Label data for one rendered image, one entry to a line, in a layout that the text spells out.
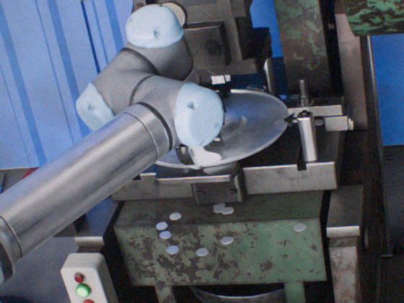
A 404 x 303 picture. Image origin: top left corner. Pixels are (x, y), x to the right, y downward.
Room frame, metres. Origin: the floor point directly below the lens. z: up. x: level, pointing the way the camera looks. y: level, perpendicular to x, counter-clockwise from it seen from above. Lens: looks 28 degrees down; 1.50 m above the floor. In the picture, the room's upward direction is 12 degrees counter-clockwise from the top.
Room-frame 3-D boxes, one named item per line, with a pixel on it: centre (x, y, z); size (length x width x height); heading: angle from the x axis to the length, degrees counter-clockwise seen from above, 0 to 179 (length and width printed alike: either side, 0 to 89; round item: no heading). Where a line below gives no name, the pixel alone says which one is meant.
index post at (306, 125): (1.40, -0.19, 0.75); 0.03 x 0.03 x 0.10; 73
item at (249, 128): (1.45, -0.02, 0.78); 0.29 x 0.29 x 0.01
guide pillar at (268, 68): (1.61, -0.15, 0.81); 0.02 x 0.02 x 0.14; 73
